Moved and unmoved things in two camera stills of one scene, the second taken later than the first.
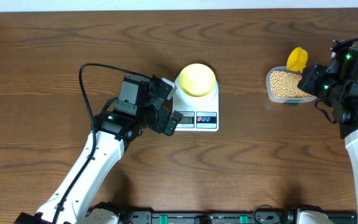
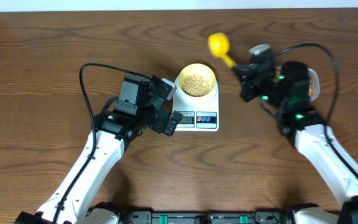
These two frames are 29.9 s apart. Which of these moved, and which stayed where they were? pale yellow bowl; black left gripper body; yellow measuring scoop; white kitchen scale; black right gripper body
Moved: yellow measuring scoop; black right gripper body
Stayed: black left gripper body; pale yellow bowl; white kitchen scale
